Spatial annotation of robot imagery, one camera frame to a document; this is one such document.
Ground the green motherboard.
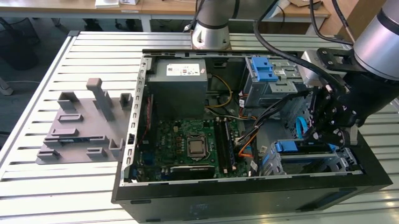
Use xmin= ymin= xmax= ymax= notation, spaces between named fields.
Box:
xmin=136 ymin=118 xmax=250 ymax=182

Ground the black graphics card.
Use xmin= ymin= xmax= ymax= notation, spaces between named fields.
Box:
xmin=167 ymin=164 xmax=216 ymax=181

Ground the grey metal drive cage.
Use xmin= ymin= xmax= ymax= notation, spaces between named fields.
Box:
xmin=242 ymin=56 xmax=314 ymax=110

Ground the blue cage latch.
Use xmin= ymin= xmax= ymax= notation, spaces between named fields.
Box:
xmin=251 ymin=56 xmax=281 ymax=82

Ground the black wire bundle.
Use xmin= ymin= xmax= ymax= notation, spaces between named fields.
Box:
xmin=235 ymin=93 xmax=302 ymax=150

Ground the brown wooden cabinet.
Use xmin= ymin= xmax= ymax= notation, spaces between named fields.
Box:
xmin=321 ymin=0 xmax=385 ymax=45

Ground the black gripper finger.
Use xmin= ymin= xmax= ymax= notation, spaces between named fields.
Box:
xmin=314 ymin=126 xmax=361 ymax=147
xmin=302 ymin=85 xmax=339 ymax=142

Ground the yellow wire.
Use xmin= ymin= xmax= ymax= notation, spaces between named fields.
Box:
xmin=204 ymin=74 xmax=234 ymax=109

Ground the grey power supply unit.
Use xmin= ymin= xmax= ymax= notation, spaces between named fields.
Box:
xmin=146 ymin=58 xmax=210 ymax=120

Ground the blue wire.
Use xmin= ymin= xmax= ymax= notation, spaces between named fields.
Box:
xmin=295 ymin=115 xmax=309 ymax=140

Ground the black PC case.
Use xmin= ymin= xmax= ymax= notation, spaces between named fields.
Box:
xmin=111 ymin=48 xmax=394 ymax=224

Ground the silver CPU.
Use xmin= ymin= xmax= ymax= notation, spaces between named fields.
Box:
xmin=188 ymin=139 xmax=207 ymax=154

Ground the orange wire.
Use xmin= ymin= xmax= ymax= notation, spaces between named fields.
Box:
xmin=238 ymin=137 xmax=254 ymax=159

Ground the wooden desk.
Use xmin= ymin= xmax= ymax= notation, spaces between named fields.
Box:
xmin=0 ymin=0 xmax=333 ymax=33

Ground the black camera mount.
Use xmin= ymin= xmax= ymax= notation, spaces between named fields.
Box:
xmin=317 ymin=48 xmax=357 ymax=73

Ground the black RAM slot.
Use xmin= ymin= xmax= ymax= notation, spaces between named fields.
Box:
xmin=224 ymin=118 xmax=238 ymax=173
xmin=215 ymin=118 xmax=226 ymax=173

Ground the grey metal disk bay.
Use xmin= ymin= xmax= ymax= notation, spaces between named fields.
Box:
xmin=261 ymin=139 xmax=366 ymax=176

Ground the hard disk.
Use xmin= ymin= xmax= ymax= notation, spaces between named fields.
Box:
xmin=275 ymin=139 xmax=338 ymax=154

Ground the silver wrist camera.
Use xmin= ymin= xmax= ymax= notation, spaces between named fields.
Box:
xmin=301 ymin=50 xmax=329 ymax=82

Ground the black mesh waste bin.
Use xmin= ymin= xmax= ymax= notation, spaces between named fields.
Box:
xmin=0 ymin=16 xmax=42 ymax=70

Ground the grey parts rack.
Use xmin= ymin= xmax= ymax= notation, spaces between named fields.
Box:
xmin=36 ymin=78 xmax=135 ymax=165

